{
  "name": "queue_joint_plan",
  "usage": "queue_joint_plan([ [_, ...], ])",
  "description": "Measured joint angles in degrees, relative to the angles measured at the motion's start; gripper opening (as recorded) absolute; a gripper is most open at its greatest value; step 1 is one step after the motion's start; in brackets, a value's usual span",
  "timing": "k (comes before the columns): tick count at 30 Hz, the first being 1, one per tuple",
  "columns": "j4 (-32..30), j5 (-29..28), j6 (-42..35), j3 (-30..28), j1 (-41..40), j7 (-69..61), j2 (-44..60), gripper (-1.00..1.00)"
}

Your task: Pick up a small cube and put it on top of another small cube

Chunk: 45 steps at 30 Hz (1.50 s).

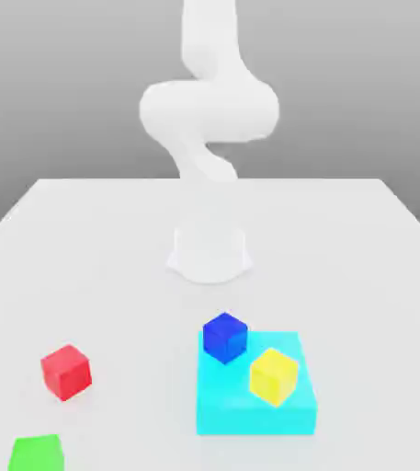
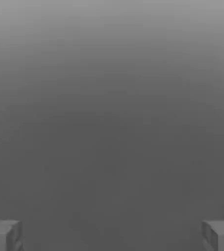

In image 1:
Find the small blue cube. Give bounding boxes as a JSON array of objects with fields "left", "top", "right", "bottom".
[{"left": 202, "top": 311, "right": 249, "bottom": 366}]

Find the small green cube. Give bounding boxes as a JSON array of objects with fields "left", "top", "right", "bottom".
[{"left": 7, "top": 433, "right": 66, "bottom": 471}]

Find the large cyan box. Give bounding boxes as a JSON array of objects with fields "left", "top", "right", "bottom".
[{"left": 195, "top": 330, "right": 319, "bottom": 437}]

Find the small red cube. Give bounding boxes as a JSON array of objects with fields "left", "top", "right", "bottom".
[{"left": 40, "top": 343, "right": 94, "bottom": 403}]

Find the small yellow cube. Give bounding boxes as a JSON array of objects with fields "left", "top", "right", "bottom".
[{"left": 248, "top": 347, "right": 300, "bottom": 408}]

